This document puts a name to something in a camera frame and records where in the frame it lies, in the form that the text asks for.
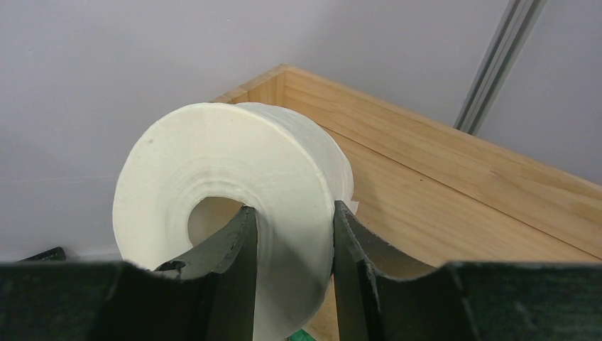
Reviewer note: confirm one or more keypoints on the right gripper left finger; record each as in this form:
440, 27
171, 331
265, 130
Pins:
206, 293

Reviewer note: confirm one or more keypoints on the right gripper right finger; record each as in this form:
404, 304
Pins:
382, 293

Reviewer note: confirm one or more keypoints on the brown-topped green paper roll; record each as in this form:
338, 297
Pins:
301, 335

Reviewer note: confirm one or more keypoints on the white roll front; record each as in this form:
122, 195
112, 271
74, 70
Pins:
271, 158

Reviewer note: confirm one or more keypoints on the wooden two-tier shelf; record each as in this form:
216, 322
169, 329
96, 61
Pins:
434, 192

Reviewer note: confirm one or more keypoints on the black microphone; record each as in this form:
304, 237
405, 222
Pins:
54, 254

